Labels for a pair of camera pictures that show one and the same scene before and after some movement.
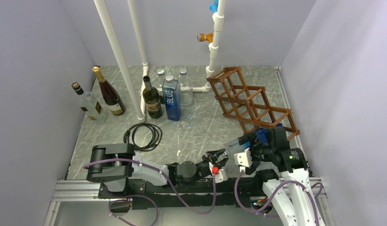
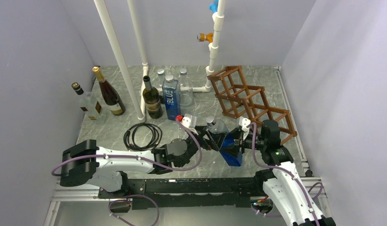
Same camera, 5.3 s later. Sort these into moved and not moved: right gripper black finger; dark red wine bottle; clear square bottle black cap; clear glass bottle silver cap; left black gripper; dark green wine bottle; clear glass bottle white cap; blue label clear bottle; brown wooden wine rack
Moved: left black gripper; right gripper black finger; clear square bottle black cap
Not moved: clear glass bottle white cap; dark red wine bottle; brown wooden wine rack; blue label clear bottle; dark green wine bottle; clear glass bottle silver cap
